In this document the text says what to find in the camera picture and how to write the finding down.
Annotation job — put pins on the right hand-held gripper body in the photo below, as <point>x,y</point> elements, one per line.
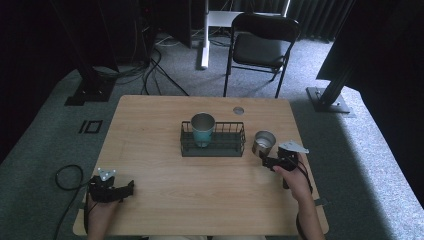
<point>288,156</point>

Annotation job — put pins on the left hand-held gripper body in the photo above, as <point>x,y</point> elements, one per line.
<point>103,190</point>

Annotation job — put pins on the steel cup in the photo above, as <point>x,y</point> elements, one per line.
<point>264,141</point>

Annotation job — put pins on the person's left hand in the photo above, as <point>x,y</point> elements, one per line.
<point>100,210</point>

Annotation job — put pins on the person's right hand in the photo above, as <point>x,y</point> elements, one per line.
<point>295,183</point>

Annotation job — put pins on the grey table grommet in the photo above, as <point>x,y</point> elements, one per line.
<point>238,110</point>

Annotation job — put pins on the teal cup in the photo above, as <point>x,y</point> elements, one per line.
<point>202,128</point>

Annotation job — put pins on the black metal stand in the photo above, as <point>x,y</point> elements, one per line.
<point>328,100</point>
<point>90,86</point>

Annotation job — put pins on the black folding chair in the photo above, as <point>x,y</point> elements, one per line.
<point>260,50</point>

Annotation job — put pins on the metal table edge bracket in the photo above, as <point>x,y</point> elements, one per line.
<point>321,201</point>

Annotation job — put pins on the white desk frame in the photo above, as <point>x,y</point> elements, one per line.
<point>208,36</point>

